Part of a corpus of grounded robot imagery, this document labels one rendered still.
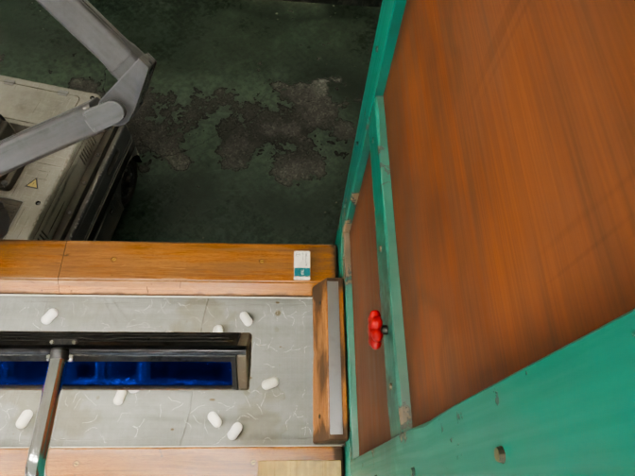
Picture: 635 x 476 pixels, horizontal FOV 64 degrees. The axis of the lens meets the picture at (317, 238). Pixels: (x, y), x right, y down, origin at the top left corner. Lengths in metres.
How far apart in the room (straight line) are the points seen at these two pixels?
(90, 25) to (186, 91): 1.50
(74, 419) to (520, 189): 0.97
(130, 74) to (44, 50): 1.85
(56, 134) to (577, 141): 0.92
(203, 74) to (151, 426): 1.78
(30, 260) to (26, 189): 0.51
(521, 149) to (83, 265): 1.02
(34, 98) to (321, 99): 1.16
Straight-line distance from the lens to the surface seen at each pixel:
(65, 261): 1.21
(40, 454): 0.73
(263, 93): 2.42
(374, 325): 0.56
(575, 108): 0.25
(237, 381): 0.74
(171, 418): 1.08
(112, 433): 1.10
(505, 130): 0.32
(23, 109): 1.91
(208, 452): 1.03
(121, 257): 1.17
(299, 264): 1.09
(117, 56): 0.98
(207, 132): 2.30
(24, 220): 1.66
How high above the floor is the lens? 1.78
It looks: 63 degrees down
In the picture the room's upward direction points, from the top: 7 degrees clockwise
